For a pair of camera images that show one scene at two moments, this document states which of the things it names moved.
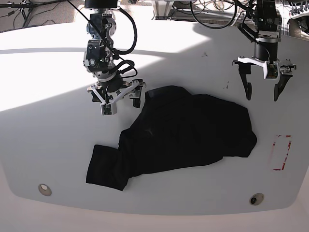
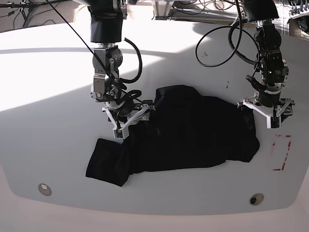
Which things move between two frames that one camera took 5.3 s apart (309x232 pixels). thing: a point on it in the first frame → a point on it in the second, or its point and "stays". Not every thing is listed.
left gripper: [117, 90] → [123, 114]
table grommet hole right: [256, 198] stays
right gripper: [286, 66] → [271, 105]
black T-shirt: [174, 129] stays
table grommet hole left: [45, 189] stays
